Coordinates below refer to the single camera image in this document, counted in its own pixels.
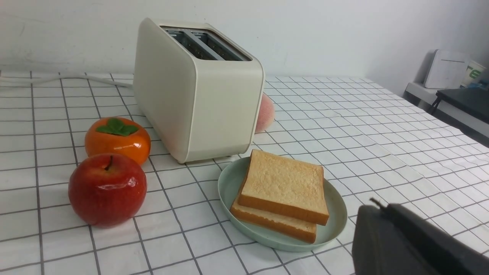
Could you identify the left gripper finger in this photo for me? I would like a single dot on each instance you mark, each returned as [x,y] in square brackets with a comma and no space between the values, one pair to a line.
[392,240]

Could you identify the paper cup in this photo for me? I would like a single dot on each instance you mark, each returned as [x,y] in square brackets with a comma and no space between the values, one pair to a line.
[473,75]

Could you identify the mint green plate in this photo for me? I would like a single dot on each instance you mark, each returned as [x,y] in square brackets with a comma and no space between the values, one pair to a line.
[229,183]

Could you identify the white box device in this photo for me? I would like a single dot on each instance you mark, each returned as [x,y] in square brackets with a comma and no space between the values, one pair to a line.
[447,70]

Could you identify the toast slice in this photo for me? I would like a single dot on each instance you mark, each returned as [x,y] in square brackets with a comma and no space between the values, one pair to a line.
[285,186]
[292,227]

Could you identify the pink peach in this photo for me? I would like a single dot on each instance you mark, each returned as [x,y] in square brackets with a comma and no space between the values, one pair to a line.
[266,114]

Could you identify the cream white toaster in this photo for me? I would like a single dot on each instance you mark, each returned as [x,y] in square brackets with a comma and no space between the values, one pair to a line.
[200,91]

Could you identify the orange persimmon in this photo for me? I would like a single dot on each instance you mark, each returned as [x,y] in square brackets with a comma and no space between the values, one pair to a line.
[120,136]

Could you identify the red apple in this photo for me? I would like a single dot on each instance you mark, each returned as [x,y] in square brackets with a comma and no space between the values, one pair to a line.
[106,190]

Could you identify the black side table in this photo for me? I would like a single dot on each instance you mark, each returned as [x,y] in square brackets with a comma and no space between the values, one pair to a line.
[474,101]

